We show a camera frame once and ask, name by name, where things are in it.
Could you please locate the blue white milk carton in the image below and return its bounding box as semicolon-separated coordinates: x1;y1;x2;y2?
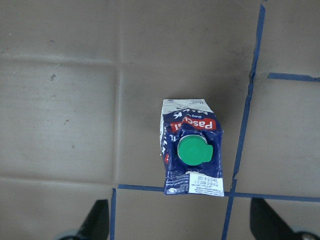
159;99;225;197

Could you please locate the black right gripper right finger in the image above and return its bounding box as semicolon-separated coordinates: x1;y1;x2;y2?
249;197;320;240

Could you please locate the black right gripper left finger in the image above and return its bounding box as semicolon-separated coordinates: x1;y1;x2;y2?
53;199;110;240

